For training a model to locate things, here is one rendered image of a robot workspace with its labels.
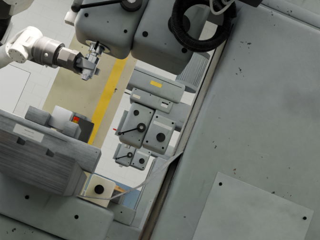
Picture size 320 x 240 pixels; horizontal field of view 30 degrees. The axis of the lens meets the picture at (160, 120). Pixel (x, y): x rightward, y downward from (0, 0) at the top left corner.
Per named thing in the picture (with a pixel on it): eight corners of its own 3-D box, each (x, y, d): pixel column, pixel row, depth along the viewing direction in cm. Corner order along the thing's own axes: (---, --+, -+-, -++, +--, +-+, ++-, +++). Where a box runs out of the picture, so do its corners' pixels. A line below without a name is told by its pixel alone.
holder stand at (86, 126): (44, 157, 217) (65, 107, 220) (47, 160, 239) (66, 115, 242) (75, 170, 218) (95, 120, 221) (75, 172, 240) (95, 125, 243)
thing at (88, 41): (85, 38, 189) (85, 35, 189) (85, 45, 197) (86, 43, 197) (110, 48, 189) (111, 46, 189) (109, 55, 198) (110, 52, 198)
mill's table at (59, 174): (-49, 152, 118) (-33, 115, 119) (26, 174, 241) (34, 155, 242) (60, 196, 119) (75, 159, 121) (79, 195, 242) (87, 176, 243)
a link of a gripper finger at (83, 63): (93, 72, 189) (76, 65, 190) (97, 63, 190) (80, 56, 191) (92, 71, 188) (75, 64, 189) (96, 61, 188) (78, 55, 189)
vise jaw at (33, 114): (24, 117, 165) (29, 104, 166) (31, 124, 180) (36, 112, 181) (44, 125, 165) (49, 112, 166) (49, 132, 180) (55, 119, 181)
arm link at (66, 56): (80, 44, 187) (47, 32, 190) (68, 72, 186) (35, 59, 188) (90, 57, 200) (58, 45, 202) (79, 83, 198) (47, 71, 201)
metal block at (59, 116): (47, 124, 170) (55, 105, 171) (49, 126, 176) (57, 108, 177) (64, 131, 170) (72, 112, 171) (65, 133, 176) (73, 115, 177)
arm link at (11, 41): (33, 23, 196) (12, 34, 206) (19, 40, 191) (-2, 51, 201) (47, 37, 199) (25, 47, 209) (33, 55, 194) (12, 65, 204)
